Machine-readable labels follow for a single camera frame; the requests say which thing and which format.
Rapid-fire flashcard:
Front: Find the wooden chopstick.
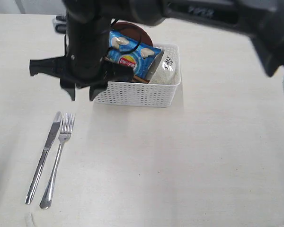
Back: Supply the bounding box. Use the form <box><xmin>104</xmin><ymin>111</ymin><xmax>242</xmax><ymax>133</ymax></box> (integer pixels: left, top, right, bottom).
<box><xmin>132</xmin><ymin>75</ymin><xmax>149</xmax><ymax>84</ymax></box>

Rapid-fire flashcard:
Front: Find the white ceramic patterned bowl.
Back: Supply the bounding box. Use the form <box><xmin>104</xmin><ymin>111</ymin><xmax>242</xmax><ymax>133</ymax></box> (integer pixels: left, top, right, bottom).
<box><xmin>146</xmin><ymin>49</ymin><xmax>176</xmax><ymax>85</ymax></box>

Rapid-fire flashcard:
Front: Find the blue chips bag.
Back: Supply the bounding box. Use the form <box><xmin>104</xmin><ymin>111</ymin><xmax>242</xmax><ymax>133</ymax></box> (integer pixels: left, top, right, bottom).
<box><xmin>106</xmin><ymin>30</ymin><xmax>161</xmax><ymax>79</ymax></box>

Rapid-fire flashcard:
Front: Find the stainless steel knife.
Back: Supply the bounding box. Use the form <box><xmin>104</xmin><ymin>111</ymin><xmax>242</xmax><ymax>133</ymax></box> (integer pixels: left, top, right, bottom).
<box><xmin>25</xmin><ymin>111</ymin><xmax>62</xmax><ymax>205</ymax></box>

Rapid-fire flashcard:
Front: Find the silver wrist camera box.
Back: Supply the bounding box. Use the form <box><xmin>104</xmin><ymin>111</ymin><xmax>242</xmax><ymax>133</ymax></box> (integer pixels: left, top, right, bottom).
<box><xmin>52</xmin><ymin>15</ymin><xmax>67</xmax><ymax>34</ymax></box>

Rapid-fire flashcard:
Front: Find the white perforated plastic basket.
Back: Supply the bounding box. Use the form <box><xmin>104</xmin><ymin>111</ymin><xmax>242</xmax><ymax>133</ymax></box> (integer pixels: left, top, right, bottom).
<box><xmin>94</xmin><ymin>44</ymin><xmax>181</xmax><ymax>107</ymax></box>

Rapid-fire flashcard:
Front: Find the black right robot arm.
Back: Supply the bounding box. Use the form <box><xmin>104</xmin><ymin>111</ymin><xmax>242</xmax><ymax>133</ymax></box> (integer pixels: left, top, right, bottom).
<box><xmin>29</xmin><ymin>0</ymin><xmax>284</xmax><ymax>100</ymax></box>

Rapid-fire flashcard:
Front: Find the stainless steel fork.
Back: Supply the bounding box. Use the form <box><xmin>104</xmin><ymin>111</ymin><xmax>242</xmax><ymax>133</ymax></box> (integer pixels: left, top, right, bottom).
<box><xmin>39</xmin><ymin>113</ymin><xmax>74</xmax><ymax>209</ymax></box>

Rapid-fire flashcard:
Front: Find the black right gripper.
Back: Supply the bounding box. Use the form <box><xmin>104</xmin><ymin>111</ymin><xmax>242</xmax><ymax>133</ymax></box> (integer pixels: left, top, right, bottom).
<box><xmin>29</xmin><ymin>56</ymin><xmax>134</xmax><ymax>101</ymax></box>

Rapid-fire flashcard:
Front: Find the brown round plate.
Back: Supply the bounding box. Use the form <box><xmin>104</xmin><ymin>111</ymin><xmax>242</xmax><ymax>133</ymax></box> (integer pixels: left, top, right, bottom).
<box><xmin>112</xmin><ymin>22</ymin><xmax>153</xmax><ymax>47</ymax></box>

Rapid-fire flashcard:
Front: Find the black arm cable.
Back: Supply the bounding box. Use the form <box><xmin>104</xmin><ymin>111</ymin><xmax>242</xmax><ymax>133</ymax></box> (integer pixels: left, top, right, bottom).
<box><xmin>106</xmin><ymin>18</ymin><xmax>142</xmax><ymax>54</ymax></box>

